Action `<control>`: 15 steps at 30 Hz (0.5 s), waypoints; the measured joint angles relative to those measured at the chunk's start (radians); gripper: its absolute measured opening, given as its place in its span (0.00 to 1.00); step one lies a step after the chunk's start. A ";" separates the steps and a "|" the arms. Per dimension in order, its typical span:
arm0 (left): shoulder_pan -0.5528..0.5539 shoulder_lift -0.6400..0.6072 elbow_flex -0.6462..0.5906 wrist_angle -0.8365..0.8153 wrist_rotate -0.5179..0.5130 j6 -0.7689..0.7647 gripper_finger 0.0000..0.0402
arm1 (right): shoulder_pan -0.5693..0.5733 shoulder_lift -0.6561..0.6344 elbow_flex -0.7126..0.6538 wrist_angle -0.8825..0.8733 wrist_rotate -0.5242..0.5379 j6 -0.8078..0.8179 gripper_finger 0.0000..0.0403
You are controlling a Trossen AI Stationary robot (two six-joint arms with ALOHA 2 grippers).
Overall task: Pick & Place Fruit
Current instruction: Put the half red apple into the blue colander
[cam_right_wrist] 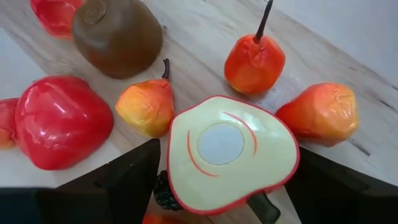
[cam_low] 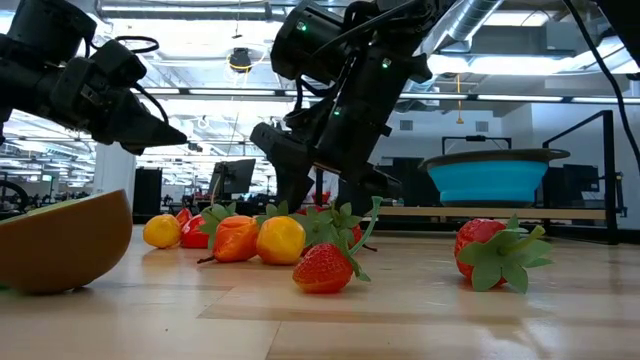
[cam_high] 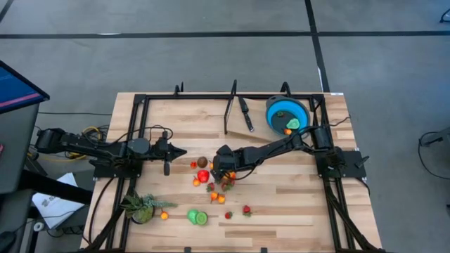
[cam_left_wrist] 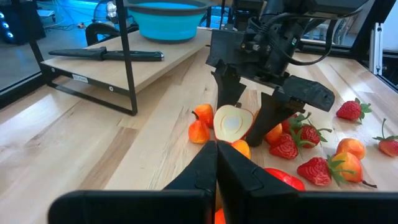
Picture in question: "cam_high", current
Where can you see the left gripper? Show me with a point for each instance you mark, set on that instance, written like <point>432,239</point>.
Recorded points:
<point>162,150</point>

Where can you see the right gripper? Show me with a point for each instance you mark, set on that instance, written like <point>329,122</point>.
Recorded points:
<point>225,158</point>

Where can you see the red strawberry with long stem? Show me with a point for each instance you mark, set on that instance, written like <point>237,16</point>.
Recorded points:
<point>228,215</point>

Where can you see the large red leafy strawberry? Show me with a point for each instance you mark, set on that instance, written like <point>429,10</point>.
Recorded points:
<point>247,210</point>

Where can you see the orange tangerine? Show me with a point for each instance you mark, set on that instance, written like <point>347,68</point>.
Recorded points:
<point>288,132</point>

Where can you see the blue collapsible bowl grey rim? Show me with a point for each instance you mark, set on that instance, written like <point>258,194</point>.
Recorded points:
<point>272,112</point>

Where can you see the pale green avocado half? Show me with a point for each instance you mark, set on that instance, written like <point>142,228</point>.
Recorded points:
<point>292,123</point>

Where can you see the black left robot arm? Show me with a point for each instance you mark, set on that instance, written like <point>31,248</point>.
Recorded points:
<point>88,147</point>

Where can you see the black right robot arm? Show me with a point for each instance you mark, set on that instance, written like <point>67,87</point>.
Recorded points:
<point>274,149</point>

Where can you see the small red-orange fruit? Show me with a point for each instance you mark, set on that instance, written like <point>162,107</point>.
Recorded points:
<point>193,164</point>

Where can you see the orange fruit with brown stem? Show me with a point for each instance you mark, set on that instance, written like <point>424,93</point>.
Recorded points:
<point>214,196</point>

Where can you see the yellow-orange round fruit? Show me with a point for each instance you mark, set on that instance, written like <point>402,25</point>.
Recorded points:
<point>197,182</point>
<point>221,199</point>

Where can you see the bright green plastic fruit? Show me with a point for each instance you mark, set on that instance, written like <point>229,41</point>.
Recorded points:
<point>192,216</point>

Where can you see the small orange fruit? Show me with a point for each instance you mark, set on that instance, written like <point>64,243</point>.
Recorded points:
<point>164,215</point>

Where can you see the orange-yellow peach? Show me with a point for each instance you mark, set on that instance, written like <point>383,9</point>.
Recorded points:
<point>210,165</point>

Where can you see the red bell pepper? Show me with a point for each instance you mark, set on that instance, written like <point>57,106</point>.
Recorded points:
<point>203,176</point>

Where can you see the brown-skinned kiwi half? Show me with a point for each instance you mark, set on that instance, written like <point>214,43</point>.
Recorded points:
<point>202,218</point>

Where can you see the black kitchen knife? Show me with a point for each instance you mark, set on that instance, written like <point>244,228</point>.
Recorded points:
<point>249,121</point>

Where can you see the black metal shelf stand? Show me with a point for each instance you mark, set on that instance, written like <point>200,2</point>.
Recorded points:
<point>229,109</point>

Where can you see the potted succulent plant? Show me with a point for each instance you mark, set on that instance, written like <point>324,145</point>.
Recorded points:
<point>142,214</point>

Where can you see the black desk beam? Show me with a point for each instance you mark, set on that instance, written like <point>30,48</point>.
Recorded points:
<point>52,186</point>

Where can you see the white paper sheets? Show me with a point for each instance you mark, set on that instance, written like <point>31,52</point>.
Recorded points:
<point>56,211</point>

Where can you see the white table label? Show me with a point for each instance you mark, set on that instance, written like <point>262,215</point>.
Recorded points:
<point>337,93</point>

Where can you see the white tape roll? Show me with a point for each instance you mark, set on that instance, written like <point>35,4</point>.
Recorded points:
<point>35,226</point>

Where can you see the grey desk cabinet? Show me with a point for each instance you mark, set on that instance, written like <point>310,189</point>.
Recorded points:
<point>14,151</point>

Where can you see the monitor with blue screen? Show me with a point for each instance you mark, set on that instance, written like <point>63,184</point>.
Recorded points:
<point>17,88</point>

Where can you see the grey floor stand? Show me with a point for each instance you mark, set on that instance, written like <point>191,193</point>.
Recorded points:
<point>439,137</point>

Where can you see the black curved frame bracket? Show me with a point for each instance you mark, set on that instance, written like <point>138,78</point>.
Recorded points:
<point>288,92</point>
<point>176,92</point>

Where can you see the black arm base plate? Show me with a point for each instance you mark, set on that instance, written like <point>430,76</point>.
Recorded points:
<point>351,172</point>
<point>102,172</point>

